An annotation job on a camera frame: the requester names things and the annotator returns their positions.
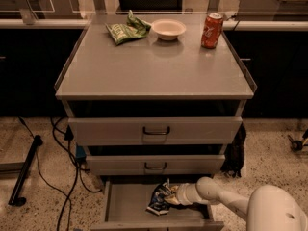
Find black floor cable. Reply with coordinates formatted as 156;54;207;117
17;116;104;231

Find red soda can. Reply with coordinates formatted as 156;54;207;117
201;13;223;49

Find black floor stand bar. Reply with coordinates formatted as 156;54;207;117
8;135;42;206

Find top grey drawer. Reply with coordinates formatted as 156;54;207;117
68;116;242;146

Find grey drawer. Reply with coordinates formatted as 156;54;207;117
90;178;224;231
68;116;242;146
87;155;225;175

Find black caster wheel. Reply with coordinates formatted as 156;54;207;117
288;129;308;151

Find white paper bowl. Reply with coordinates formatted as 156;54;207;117
151;19;186;41

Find green chip bag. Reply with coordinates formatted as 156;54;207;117
105;11;151;45

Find middle grey drawer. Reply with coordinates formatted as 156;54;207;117
87;155;225;175

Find blue power adapter box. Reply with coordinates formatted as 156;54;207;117
75;145;87;162

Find blue chip bag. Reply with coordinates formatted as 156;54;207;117
146;181;174;216

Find grey drawer cabinet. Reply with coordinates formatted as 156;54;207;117
53;13;258;231

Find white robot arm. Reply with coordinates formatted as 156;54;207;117
165;177;308;231

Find bottom grey drawer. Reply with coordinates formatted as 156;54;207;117
90;178;224;231

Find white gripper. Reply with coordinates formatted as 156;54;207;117
164;183;202;205

